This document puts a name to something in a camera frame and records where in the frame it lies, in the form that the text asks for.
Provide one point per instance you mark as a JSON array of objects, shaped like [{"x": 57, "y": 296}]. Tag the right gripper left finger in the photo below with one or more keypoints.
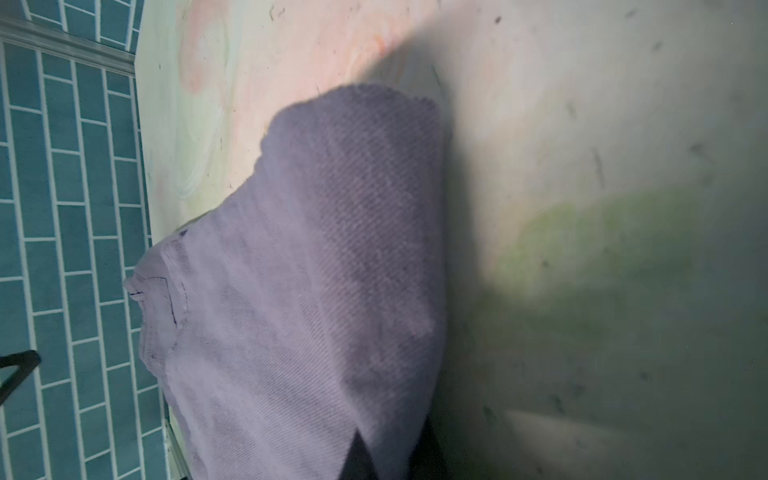
[{"x": 358, "y": 464}]

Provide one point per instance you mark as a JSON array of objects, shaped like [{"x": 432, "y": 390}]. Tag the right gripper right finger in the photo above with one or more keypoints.
[{"x": 426, "y": 461}]

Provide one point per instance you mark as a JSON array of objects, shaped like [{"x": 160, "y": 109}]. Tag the purple trousers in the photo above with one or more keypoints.
[{"x": 311, "y": 303}]

